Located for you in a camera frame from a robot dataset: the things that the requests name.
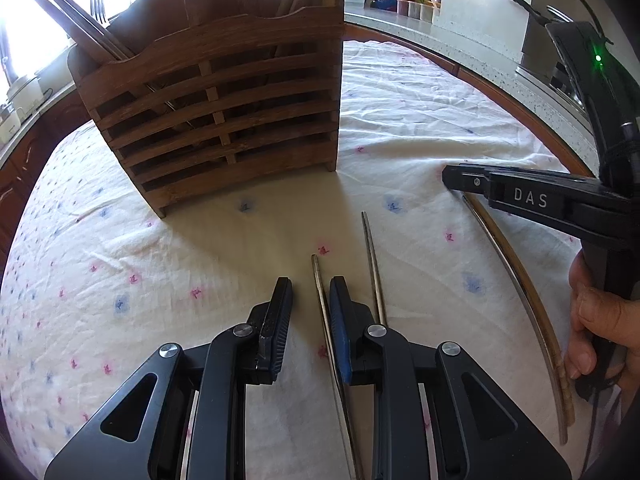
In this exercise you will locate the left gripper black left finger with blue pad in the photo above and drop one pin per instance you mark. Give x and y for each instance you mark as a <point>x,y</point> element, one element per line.
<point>181,413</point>

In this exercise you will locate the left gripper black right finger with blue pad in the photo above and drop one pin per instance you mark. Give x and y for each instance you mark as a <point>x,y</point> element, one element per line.
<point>435,409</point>

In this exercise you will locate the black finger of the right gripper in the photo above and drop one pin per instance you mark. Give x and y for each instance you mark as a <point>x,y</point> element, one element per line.
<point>468,178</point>

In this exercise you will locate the long metal chopstick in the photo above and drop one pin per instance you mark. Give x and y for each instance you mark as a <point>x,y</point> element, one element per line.
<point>74,10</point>

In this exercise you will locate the person's right hand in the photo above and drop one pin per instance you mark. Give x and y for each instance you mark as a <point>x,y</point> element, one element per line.
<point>597,313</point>

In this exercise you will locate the thin metal chopstick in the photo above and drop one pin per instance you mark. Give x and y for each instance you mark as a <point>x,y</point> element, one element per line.
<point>376,284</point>

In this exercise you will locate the thin dark wooden chopstick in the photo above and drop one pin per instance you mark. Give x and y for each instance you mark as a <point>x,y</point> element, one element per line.
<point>341,398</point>

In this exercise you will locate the brown wooden chopstick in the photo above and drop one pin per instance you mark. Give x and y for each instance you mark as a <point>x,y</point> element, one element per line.
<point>536,312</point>

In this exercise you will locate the gas stove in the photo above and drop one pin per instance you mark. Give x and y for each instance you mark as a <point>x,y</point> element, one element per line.
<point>558,89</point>

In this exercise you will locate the floral white tablecloth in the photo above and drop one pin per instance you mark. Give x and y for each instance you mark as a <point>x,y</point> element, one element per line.
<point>96,282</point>

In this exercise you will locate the black wok with lid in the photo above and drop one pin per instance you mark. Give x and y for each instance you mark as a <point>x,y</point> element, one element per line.
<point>542,20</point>

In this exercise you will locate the wooden slatted utensil holder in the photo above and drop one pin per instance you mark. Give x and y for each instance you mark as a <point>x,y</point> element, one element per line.
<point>201,95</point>

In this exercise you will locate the white rice cooker red top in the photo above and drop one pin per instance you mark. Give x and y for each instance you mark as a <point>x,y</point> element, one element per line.
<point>23,98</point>

